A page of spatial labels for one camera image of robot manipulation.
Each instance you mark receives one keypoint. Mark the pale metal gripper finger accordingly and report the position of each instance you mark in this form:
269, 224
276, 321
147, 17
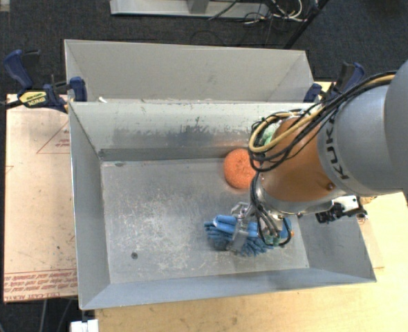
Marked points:
240, 211
238, 236

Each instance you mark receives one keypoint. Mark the blue bristly brush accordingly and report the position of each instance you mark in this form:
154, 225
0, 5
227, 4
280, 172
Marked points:
220, 231

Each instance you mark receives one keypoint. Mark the orange sponge ball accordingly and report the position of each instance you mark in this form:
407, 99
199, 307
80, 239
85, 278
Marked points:
238, 168

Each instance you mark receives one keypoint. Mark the grey metal bin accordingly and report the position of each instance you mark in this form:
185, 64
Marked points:
176, 206

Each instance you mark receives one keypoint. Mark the pale green soft thing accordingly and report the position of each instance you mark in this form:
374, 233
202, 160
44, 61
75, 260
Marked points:
268, 138

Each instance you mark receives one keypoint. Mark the brown cardboard board red print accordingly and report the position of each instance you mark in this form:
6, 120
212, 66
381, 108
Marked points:
38, 199

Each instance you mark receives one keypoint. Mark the black cylinder on white bracket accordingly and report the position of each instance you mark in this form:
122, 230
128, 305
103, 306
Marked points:
342, 209

